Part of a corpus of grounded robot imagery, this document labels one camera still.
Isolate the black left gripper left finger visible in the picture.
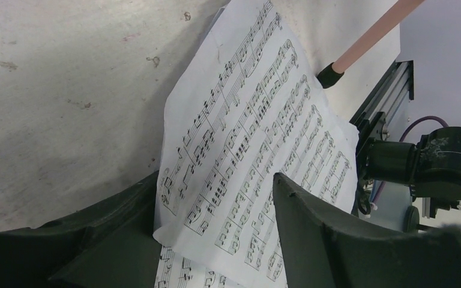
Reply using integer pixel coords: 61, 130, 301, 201
0, 173, 161, 287

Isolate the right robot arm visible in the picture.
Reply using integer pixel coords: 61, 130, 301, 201
351, 127, 461, 218

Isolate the pink music stand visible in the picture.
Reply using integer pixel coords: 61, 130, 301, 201
316, 0, 424, 89

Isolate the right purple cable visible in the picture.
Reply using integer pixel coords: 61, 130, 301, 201
369, 115, 450, 209

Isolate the sheet music page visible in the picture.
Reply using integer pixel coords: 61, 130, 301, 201
154, 246, 243, 288
154, 1, 358, 287

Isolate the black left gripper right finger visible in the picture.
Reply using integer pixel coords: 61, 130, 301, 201
273, 173, 461, 287

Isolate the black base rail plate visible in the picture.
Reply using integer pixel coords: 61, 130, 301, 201
350, 60, 414, 140

